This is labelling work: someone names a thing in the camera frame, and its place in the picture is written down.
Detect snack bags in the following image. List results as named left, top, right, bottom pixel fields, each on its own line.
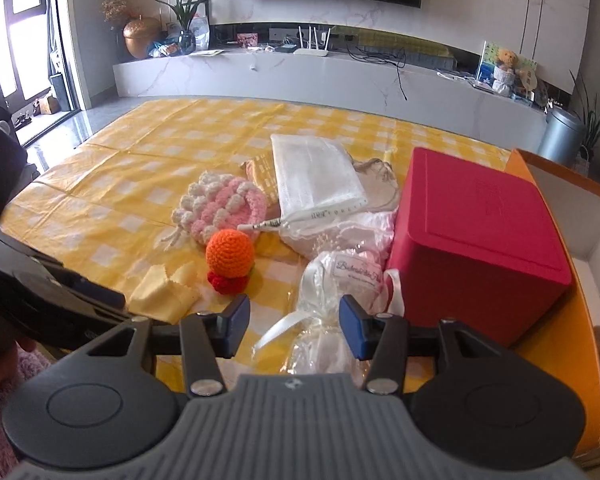
left=147, top=37, right=181, bottom=58

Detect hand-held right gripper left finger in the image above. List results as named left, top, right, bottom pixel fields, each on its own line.
left=75, top=294, right=251, bottom=397

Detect clear plastic bag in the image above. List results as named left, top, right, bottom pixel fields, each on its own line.
left=347, top=157, right=403, bottom=216

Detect teddy bear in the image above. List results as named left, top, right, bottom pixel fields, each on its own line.
left=495, top=49, right=518, bottom=96

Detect black cable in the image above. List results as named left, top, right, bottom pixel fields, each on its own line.
left=347, top=42, right=411, bottom=101

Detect copper round vase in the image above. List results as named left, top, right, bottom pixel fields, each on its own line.
left=122, top=16, right=161, bottom=60

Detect person's left hand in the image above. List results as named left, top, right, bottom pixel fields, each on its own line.
left=0, top=332, right=37, bottom=408

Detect white cardboard box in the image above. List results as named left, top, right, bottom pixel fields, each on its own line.
left=505, top=149, right=600, bottom=461

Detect orange crochet toy red base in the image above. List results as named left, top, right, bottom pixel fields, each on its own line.
left=205, top=229, right=257, bottom=295

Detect glass balcony door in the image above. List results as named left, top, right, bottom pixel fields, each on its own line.
left=0, top=0, right=63, bottom=108

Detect dried flower bunch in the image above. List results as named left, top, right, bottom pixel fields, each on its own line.
left=101, top=0, right=133, bottom=31

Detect red box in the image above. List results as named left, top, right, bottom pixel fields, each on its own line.
left=386, top=147, right=573, bottom=348

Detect tall green potted plant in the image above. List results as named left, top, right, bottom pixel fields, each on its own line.
left=567, top=70, right=600, bottom=161

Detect yellow printed packet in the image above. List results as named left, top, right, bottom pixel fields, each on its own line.
left=240, top=155, right=281, bottom=206

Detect white router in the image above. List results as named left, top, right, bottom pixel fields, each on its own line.
left=292, top=25, right=331, bottom=56

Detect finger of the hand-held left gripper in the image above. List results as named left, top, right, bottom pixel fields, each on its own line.
left=10, top=285, right=151, bottom=342
left=30, top=255, right=128, bottom=311

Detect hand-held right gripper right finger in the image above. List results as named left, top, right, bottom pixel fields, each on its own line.
left=339, top=294, right=515, bottom=395

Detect printed picture board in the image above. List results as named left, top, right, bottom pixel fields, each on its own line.
left=477, top=41, right=538, bottom=93

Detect white organza gift bag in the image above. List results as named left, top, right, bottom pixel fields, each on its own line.
left=252, top=250, right=406, bottom=376

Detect pink satin cloth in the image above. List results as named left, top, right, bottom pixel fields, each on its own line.
left=280, top=210, right=398, bottom=263

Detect yellow cleaning cloth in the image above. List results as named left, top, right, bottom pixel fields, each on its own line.
left=130, top=264, right=201, bottom=326

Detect white towel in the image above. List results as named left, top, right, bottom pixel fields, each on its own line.
left=237, top=132, right=368, bottom=236

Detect white marble television cabinet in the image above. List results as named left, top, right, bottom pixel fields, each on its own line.
left=112, top=45, right=561, bottom=148

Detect green plant blue vase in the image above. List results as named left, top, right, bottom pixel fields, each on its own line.
left=155, top=0, right=216, bottom=55

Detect pink white crochet pouch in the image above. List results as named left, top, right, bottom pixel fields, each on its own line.
left=162, top=170, right=271, bottom=248

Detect grey trash can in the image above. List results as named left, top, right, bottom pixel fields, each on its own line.
left=537, top=107, right=588, bottom=167

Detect yellow checked tablecloth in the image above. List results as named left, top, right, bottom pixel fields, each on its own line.
left=0, top=97, right=526, bottom=376

